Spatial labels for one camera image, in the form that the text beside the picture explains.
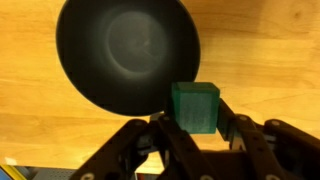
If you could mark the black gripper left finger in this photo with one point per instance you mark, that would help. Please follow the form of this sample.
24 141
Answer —
146 150

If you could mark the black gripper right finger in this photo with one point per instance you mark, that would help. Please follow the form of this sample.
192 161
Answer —
266 150

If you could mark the green block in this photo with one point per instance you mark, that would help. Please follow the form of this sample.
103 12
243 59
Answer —
196 108

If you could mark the black bowl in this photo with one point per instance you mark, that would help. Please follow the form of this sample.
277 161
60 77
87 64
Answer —
128 55

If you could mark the grey perforated drawer cabinet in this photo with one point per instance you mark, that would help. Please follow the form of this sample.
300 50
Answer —
50 174

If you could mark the small yellow strip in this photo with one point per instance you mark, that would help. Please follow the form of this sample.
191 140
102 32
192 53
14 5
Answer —
13 172

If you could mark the blue board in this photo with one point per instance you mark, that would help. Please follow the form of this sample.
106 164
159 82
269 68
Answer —
2 176

